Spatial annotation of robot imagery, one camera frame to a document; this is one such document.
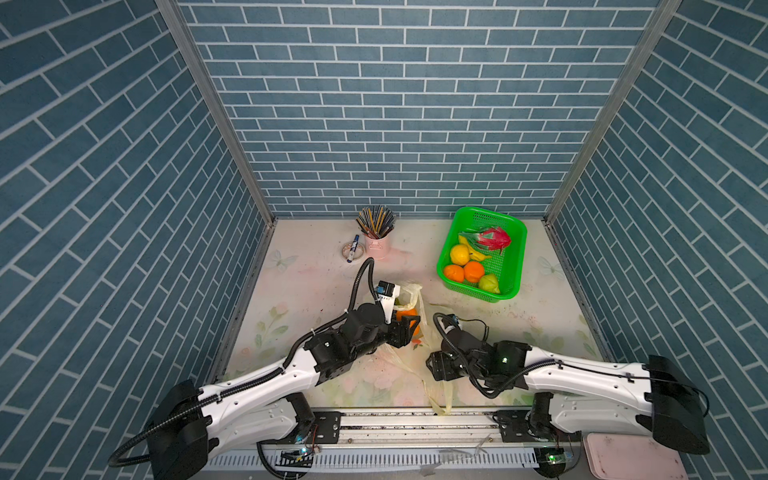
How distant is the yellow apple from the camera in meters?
1.04

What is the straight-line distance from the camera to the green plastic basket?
95 cm

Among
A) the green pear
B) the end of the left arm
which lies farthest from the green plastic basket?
the end of the left arm
